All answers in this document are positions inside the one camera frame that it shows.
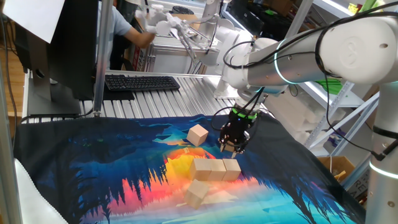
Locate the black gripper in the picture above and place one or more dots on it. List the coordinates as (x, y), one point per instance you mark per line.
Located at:
(237, 129)

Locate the bare person forearm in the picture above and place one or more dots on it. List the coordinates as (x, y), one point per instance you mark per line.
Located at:
(138, 35)

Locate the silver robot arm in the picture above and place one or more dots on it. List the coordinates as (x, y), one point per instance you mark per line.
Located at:
(311, 65)

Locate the silver white background robot arm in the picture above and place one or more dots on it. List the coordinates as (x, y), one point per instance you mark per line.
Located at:
(230, 34)

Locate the white foam packing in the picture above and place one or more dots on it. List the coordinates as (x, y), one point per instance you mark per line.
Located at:
(289, 115)

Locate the brown cardboard box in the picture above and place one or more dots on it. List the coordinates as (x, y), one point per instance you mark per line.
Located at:
(329, 163)

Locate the black computer keyboard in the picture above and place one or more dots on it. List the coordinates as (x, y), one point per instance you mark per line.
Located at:
(140, 83)

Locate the green plastic item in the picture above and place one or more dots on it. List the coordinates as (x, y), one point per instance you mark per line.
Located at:
(329, 85)

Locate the white shelf rack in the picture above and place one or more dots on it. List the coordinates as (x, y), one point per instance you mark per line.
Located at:
(348, 99)

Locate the black desk pad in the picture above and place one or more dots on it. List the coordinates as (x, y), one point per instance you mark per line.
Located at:
(118, 95)

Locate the black storage crates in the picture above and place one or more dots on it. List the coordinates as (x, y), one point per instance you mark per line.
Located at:
(248, 15)

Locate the brown cardboard sheet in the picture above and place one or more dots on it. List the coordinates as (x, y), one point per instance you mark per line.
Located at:
(185, 17)

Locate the small green object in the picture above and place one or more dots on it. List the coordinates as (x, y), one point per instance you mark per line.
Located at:
(270, 12)

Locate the forest sunset printed cloth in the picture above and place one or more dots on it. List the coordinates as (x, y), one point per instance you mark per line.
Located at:
(93, 161)

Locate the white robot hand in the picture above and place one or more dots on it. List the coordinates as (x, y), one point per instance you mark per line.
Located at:
(158, 23)

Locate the black round device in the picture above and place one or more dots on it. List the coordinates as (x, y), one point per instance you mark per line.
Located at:
(183, 10)

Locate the person in light blue shirt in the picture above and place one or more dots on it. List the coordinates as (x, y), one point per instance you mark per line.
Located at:
(119, 25)

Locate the black computer monitor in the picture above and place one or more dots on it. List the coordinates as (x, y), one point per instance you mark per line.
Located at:
(74, 46)

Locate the green plastic packaging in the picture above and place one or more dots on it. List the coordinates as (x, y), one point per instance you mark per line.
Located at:
(367, 6)

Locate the white paper sheet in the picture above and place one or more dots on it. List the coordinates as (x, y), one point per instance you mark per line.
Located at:
(31, 15)

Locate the aluminium frame post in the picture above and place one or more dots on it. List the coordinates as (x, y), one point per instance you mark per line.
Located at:
(102, 62)
(7, 171)
(298, 18)

